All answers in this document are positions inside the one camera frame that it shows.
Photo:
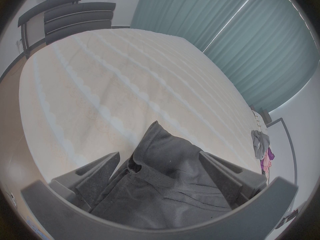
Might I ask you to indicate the white printed pillow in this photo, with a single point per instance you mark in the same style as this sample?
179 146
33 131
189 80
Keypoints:
258 120

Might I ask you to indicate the black desk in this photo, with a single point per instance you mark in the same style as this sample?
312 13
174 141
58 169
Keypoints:
50 2

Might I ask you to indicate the pile of clothes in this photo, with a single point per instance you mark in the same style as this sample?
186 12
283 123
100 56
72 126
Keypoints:
267 161

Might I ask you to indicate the grey bedside table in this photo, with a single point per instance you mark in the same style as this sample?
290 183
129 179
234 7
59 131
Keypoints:
265 114

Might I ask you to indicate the black long-sleeved top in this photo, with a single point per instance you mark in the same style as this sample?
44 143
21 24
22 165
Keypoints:
162 184

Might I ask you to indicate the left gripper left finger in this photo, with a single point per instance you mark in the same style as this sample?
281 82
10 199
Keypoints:
92 184

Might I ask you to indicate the blue-green curtain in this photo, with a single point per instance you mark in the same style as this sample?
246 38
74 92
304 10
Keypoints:
187 14
270 46

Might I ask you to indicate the grey garment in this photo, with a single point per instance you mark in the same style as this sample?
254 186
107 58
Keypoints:
261 144

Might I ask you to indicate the bed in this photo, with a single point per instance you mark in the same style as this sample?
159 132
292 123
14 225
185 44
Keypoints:
112 84

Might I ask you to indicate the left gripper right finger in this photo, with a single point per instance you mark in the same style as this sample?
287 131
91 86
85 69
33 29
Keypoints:
225 180

